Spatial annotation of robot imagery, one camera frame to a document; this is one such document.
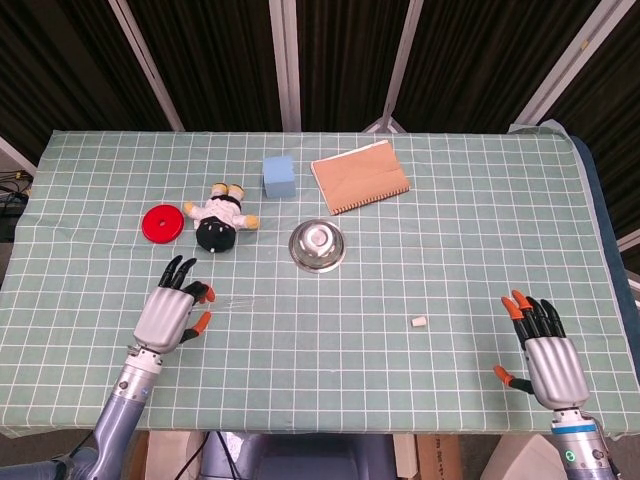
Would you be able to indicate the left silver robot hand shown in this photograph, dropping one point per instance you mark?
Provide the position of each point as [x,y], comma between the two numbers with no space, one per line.
[162,317]

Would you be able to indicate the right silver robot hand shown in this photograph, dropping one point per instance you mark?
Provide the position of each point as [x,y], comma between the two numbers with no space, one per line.
[555,370]

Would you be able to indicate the clear glass tube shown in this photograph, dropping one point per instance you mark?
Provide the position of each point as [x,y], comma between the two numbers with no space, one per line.
[237,302]

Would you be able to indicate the white rubber stopper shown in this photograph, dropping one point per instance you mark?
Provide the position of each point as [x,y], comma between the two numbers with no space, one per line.
[418,321]

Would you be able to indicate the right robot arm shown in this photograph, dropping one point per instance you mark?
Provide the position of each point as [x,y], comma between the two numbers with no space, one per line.
[580,450]

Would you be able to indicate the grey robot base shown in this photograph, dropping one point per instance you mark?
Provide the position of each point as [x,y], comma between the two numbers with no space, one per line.
[300,457]

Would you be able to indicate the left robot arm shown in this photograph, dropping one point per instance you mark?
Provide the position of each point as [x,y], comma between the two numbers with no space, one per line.
[120,415]

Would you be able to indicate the red plastic disc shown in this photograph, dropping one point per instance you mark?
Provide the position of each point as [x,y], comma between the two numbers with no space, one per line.
[172,225]

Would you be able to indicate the black white plush toy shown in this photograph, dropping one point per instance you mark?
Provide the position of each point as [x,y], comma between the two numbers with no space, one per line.
[217,222]

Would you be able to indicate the cardboard box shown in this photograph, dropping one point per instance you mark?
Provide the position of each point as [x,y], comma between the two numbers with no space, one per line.
[450,457]

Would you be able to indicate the blue table padding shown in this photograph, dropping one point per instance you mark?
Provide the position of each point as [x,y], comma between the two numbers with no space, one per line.
[607,210]

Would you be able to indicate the upturned steel bowl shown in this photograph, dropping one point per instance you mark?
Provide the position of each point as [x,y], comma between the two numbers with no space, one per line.
[316,245]

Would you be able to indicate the blue foam cube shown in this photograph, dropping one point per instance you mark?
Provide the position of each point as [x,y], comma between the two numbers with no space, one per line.
[279,177]

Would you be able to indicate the green checkered tablecloth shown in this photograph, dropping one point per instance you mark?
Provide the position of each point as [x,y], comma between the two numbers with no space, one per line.
[350,350]

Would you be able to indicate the brown spiral notebook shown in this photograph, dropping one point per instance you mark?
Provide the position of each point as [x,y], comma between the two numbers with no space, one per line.
[360,177]

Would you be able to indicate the dark curtain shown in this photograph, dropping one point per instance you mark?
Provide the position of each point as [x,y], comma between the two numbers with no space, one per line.
[220,60]

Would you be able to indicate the white frame post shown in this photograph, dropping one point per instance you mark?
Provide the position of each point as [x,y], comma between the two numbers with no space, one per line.
[285,65]
[150,65]
[397,65]
[560,75]

